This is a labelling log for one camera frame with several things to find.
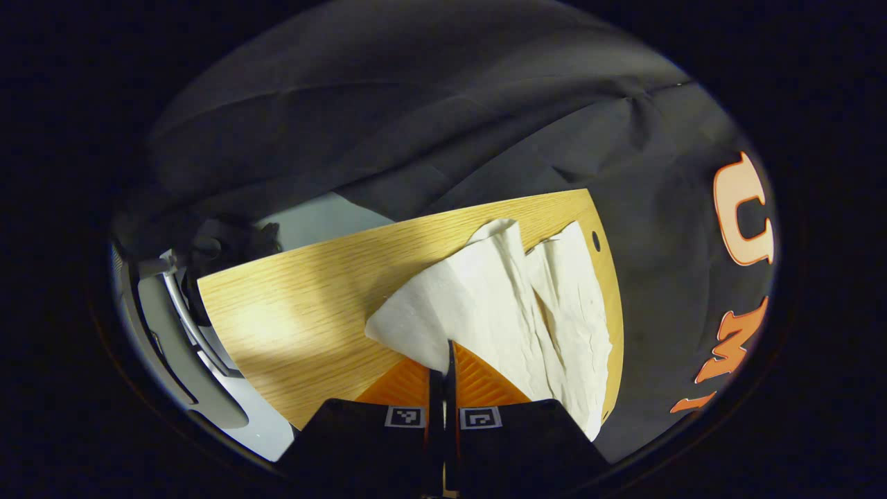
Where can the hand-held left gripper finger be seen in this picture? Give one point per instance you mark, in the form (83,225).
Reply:
(450,430)
(435,430)

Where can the white jeans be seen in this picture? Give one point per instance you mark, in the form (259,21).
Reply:
(485,298)

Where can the black backdrop cloth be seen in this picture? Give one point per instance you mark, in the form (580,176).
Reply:
(485,104)

